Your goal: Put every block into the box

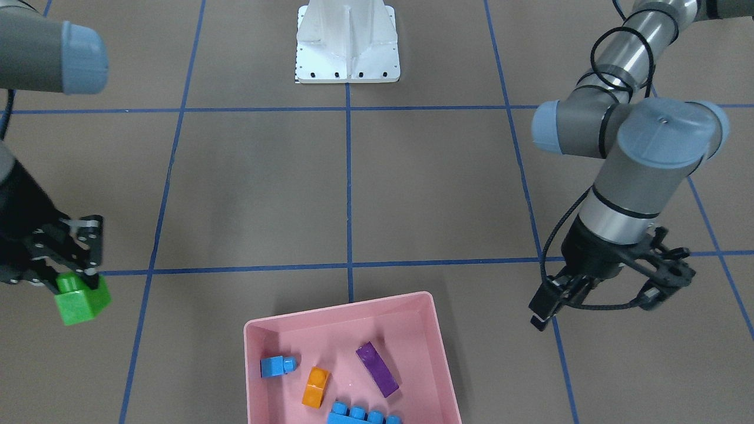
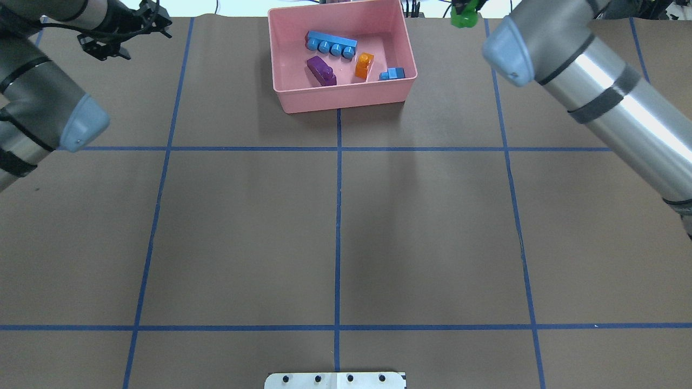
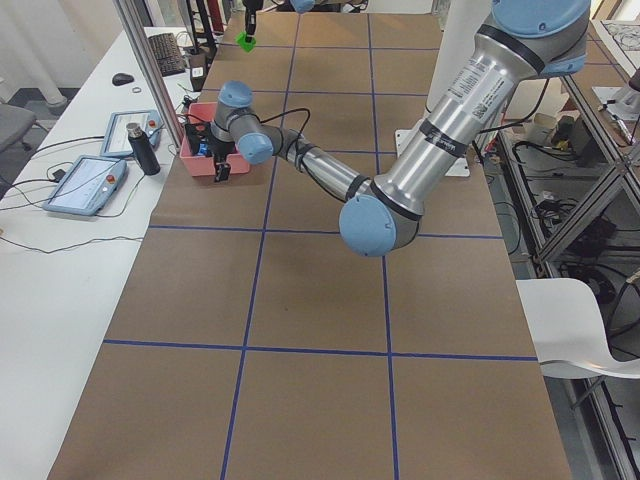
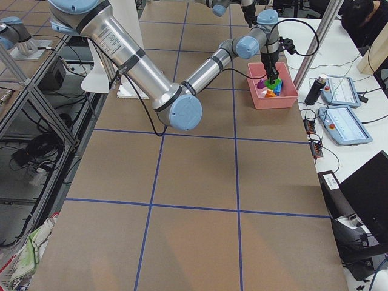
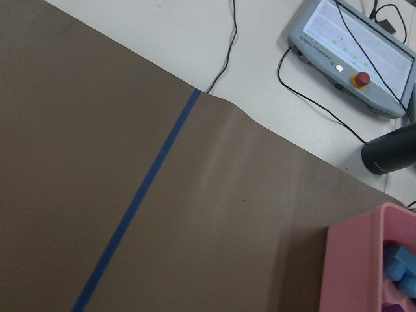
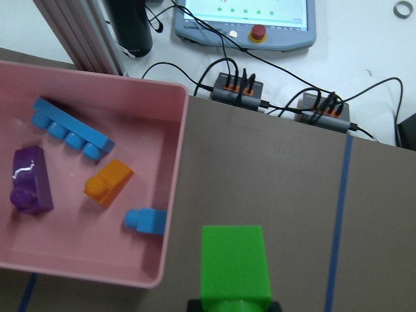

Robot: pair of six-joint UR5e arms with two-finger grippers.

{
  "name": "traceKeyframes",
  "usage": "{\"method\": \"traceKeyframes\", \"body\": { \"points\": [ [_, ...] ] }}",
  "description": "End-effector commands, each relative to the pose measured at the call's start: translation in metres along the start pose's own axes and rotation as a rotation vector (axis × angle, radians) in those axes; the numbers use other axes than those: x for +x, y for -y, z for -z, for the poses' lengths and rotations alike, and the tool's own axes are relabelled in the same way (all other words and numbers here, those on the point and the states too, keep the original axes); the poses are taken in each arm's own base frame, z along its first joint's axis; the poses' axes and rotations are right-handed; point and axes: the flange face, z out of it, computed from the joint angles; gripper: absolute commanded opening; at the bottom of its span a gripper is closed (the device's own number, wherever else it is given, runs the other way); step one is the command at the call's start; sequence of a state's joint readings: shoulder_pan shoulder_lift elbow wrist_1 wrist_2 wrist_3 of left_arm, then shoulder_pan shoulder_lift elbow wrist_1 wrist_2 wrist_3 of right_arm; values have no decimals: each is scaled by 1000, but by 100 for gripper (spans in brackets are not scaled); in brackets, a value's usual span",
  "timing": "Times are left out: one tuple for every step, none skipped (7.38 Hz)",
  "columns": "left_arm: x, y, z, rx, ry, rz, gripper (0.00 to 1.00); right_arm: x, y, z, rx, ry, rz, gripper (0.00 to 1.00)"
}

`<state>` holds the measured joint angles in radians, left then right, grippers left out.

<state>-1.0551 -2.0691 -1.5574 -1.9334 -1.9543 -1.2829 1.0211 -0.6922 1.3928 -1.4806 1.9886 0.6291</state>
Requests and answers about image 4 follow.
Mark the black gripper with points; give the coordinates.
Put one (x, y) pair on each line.
(248, 13)
(268, 60)

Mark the green toy block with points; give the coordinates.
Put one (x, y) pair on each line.
(271, 82)

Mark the purple toy block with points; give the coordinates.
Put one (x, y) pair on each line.
(260, 84)

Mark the long blue toy block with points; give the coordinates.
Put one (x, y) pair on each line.
(277, 87)

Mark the orange toy block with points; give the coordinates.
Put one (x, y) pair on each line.
(270, 94)

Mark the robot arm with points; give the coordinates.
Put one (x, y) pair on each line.
(219, 7)
(175, 104)

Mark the pink plastic box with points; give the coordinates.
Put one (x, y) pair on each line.
(281, 94)

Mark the black water bottle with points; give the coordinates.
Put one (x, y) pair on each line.
(316, 89)

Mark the near grey usb hub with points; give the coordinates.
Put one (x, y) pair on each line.
(309, 125)

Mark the grey usb hub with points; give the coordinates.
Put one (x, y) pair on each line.
(316, 148)
(309, 125)

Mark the far blue teach pendant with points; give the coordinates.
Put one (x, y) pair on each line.
(340, 90)

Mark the blue teach pendant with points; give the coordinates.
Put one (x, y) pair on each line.
(343, 126)
(340, 90)

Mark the near blue teach pendant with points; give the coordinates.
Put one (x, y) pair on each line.
(343, 126)

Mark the far grey usb hub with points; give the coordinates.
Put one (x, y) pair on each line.
(316, 148)

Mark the brown paper table cover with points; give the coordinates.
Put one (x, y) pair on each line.
(234, 204)

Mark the black laptop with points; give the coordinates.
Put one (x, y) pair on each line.
(366, 192)

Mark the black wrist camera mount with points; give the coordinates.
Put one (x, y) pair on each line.
(286, 44)

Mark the aluminium frame post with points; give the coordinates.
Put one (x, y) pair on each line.
(322, 30)

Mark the white camera stand column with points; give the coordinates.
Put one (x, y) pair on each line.
(126, 14)

